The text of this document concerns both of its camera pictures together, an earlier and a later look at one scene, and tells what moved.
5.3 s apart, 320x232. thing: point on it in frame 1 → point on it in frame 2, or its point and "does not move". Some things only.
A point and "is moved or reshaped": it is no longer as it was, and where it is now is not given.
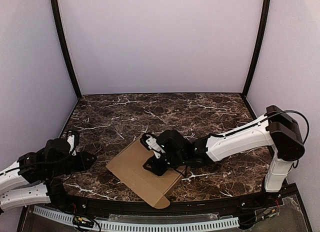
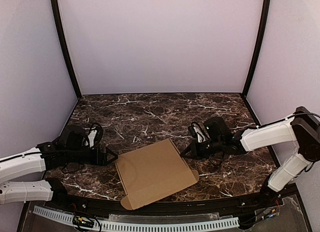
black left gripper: x=75 y=161 → x=100 y=155
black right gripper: x=159 y=165 → x=196 y=149
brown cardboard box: x=128 y=166 is moved or reshaped
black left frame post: x=59 y=29 does not move
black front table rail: x=116 y=206 does not move
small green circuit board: x=82 y=221 does not move
